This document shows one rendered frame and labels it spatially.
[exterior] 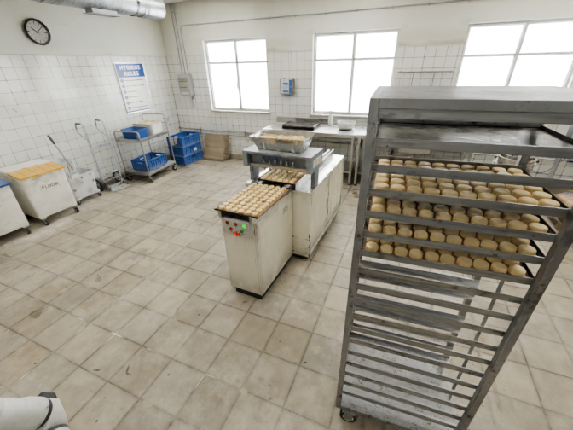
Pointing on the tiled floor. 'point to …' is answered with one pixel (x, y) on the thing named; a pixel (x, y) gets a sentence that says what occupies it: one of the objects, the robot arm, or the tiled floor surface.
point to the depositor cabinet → (315, 206)
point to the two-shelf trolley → (143, 152)
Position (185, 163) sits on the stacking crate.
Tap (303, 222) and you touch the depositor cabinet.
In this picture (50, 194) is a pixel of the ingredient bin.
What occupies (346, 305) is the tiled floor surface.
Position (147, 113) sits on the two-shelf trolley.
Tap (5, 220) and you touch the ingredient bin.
